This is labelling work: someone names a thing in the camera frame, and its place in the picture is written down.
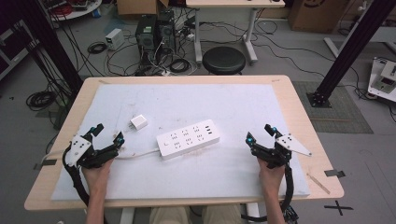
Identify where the black cable coil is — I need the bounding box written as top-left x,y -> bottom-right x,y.
87,41 -> 108,55
25,91 -> 58,112
169,58 -> 191,74

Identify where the person's right leg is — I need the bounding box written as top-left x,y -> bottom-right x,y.
202,204 -> 243,224

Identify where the white foam mat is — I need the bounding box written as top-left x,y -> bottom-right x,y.
50,83 -> 311,202

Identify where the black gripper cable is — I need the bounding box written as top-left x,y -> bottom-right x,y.
241,163 -> 300,224
61,146 -> 92,208

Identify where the black metal stand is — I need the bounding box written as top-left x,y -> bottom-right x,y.
306,0 -> 396,108
12,0 -> 84,94

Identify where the large cardboard box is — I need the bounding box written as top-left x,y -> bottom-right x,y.
288,0 -> 352,34

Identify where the person's right hand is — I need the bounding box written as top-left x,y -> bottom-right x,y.
257,157 -> 286,191

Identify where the white power supply box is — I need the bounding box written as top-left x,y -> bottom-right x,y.
105,28 -> 125,51

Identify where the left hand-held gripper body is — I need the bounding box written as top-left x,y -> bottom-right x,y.
65,133 -> 118,171

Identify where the white power strip cable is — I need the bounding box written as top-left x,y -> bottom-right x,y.
40,148 -> 162,162

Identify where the black round stool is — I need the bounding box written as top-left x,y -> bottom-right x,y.
202,46 -> 247,76

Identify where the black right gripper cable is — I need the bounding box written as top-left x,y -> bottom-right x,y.
241,163 -> 300,224

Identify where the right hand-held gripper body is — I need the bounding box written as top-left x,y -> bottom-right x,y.
250,133 -> 312,170

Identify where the white power strip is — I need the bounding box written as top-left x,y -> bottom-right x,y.
155,119 -> 221,161

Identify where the thin wooden stick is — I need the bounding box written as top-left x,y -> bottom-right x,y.
306,172 -> 331,195

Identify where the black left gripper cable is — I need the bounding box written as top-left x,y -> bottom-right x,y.
61,146 -> 92,208

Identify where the black computer tower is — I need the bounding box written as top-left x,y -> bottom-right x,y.
135,14 -> 159,53
157,9 -> 177,54

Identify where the white device with panel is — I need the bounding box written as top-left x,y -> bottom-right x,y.
367,56 -> 396,103

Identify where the dark floor mat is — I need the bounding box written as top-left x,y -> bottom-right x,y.
292,81 -> 374,134

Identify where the white desk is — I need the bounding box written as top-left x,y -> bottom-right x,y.
185,0 -> 286,65

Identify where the round white table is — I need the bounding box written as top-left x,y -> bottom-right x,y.
40,0 -> 103,22

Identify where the black tape cross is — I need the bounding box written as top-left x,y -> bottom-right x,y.
323,200 -> 354,217

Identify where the white charger adapter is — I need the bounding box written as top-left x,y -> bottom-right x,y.
129,114 -> 149,132

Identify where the person's left hand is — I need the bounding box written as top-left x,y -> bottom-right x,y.
81,159 -> 115,191

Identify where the person's leg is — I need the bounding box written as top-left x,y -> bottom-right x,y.
148,206 -> 190,224
202,204 -> 243,224

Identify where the white table leg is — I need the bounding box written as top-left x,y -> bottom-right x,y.
246,203 -> 262,224
120,207 -> 135,224

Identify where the black tape piece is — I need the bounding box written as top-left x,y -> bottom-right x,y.
324,169 -> 346,178
33,159 -> 58,171

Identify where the person's left leg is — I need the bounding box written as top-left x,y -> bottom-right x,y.
148,206 -> 190,224

